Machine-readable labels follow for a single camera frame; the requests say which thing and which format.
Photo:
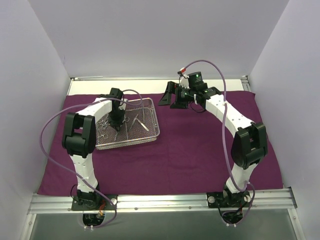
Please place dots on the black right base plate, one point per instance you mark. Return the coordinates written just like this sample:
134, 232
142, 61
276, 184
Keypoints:
225, 199

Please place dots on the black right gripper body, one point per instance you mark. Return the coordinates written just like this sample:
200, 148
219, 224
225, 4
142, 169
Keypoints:
175, 97

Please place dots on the steel forceps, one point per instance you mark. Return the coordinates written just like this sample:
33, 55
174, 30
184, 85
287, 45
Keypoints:
103, 123
103, 137

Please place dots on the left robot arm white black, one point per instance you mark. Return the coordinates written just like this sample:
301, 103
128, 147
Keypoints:
80, 137

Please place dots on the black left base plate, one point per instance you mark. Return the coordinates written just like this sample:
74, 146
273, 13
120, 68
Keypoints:
91, 201

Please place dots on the steel scalpel handle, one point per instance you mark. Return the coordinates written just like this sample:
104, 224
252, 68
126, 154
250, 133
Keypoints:
134, 120

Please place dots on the aluminium front rail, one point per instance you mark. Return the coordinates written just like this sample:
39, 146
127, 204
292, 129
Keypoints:
264, 200

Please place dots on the steel tweezers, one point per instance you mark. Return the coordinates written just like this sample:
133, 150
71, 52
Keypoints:
143, 125

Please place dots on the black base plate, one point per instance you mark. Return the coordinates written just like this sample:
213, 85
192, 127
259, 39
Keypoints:
225, 199
91, 201

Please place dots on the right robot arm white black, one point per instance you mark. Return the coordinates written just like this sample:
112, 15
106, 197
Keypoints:
249, 144

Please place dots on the metal mesh instrument tray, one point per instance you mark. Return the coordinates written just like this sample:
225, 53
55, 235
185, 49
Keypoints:
140, 126

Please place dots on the purple cloth wrap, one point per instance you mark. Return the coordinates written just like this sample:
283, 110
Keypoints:
186, 158

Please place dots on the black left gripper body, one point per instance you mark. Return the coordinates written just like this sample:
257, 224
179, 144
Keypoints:
116, 120

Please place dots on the steel probe rod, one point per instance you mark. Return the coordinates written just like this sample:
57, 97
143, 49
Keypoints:
143, 114

